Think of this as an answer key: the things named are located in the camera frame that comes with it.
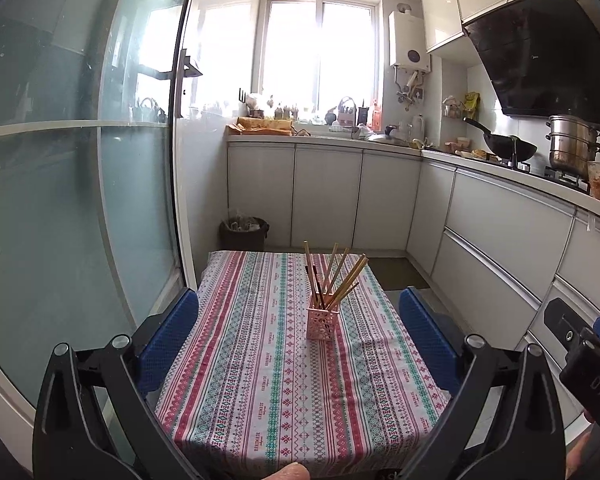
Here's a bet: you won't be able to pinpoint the white upper cabinets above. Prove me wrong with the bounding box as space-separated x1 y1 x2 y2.
419 0 566 53

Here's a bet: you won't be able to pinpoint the kitchen window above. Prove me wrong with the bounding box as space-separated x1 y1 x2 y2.
257 0 383 116

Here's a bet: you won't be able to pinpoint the wall corner rack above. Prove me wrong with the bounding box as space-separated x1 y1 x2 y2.
441 96 466 120

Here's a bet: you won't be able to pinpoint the white kitchen base cabinets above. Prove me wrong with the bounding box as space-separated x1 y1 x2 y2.
226 132 600 421

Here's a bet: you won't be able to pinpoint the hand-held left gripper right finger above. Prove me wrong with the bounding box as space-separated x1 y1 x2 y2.
397 286 566 480

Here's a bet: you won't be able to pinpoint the white water heater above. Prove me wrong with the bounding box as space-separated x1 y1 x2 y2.
389 10 432 68

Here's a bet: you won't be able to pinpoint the person's right hand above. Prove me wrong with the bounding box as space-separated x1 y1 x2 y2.
565 402 600 480

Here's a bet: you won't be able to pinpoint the bundle of wooden chopsticks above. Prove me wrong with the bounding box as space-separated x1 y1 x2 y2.
302 241 370 311

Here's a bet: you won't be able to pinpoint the black range hood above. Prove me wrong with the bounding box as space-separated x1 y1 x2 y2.
462 0 600 131

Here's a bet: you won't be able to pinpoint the dark trash bin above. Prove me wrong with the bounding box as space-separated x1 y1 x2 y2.
219 216 270 252

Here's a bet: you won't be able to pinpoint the metal door handle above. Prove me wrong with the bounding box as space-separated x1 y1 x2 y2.
171 49 203 120

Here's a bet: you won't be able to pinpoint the frosted glass sliding door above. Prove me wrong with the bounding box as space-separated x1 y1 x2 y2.
0 0 201 461

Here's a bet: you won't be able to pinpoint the gas stove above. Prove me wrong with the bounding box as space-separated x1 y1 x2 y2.
490 157 591 191

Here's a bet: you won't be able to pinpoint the basket of small bottles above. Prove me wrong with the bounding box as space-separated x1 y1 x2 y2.
337 96 358 127

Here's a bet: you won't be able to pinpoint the striped patterned tablecloth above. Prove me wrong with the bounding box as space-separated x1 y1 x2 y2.
155 250 453 478

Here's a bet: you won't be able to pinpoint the pink perforated utensil holder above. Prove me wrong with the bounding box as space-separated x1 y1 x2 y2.
306 307 342 342

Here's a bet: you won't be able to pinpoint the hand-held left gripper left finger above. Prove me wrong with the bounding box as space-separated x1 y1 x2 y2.
32 287 203 480

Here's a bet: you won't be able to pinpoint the steel steamer pot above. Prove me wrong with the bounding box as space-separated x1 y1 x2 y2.
546 115 600 173

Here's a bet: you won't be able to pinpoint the black wok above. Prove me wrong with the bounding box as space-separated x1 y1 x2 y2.
462 117 538 161

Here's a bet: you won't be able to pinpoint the person's left hand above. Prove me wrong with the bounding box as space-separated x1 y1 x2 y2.
265 462 311 480

